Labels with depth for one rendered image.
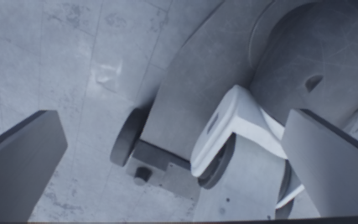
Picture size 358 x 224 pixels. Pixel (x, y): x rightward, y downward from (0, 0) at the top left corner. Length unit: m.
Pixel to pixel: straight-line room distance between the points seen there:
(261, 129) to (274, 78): 0.08
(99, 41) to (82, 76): 0.15
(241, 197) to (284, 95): 0.18
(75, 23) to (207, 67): 0.46
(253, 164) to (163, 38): 0.43
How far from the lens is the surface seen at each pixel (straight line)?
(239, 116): 0.32
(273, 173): 0.41
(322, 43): 0.31
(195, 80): 0.48
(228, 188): 0.37
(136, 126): 0.62
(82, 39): 0.76
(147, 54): 0.67
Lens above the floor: 0.61
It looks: 57 degrees down
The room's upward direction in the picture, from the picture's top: 160 degrees counter-clockwise
